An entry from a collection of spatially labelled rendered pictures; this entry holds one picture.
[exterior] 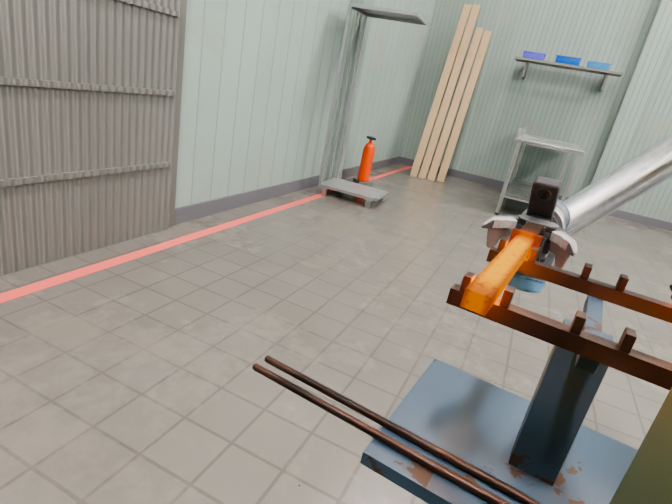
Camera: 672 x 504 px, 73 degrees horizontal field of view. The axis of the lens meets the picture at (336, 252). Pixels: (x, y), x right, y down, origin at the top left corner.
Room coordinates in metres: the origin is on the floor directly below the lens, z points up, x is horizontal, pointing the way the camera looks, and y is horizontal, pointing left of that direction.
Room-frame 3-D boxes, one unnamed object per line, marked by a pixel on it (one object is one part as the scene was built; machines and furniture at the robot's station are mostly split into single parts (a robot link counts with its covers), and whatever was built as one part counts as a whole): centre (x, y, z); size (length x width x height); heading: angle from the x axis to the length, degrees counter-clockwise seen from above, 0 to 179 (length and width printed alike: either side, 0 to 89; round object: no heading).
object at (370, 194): (4.96, -0.07, 0.93); 0.69 x 0.57 x 1.86; 69
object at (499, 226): (0.81, -0.28, 0.97); 0.09 x 0.03 x 0.06; 117
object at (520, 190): (6.35, -2.51, 0.52); 2.05 x 0.76 x 1.03; 159
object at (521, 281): (1.03, -0.45, 0.86); 0.12 x 0.09 x 0.12; 173
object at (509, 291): (0.58, -0.22, 0.99); 0.23 x 0.06 x 0.02; 153
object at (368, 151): (5.80, -0.17, 0.30); 0.27 x 0.26 x 0.60; 69
